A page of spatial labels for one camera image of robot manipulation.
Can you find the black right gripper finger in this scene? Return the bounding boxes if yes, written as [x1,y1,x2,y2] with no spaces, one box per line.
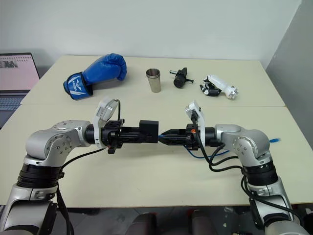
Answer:
[158,136,189,148]
[162,128,188,137]

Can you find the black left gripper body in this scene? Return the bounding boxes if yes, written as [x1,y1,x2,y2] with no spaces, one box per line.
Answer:
[101,118,126,155]

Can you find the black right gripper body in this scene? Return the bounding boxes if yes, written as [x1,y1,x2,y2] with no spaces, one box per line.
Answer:
[185,123,201,151]

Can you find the small black box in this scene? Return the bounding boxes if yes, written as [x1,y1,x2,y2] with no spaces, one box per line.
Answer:
[139,119,160,143]

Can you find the black cylindrical tool part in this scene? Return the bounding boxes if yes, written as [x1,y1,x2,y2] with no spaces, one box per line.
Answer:
[169,67,195,89]

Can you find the stacked steel cups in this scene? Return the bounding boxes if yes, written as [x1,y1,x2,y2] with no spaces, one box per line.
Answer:
[145,68,162,94]

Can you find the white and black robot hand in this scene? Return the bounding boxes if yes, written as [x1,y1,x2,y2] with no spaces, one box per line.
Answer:
[199,74,240,100]

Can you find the blue boxing glove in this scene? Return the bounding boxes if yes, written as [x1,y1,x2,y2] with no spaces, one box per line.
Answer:
[63,53,128,101]

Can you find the dark rounded shape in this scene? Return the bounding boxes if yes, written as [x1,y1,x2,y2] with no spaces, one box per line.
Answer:
[125,212,157,235]

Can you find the open laptop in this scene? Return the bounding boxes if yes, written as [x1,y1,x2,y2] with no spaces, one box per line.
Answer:
[0,52,41,130]

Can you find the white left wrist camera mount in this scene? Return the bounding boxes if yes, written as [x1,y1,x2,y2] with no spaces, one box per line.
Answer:
[92,96,121,149]

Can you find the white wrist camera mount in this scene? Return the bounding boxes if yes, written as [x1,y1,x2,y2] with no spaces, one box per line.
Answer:
[184,99,206,147]
[92,96,121,149]

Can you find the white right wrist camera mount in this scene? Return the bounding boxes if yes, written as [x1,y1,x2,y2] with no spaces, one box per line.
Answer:
[184,99,206,147]

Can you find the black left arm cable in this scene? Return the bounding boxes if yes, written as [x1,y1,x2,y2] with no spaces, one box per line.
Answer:
[55,98,122,235]

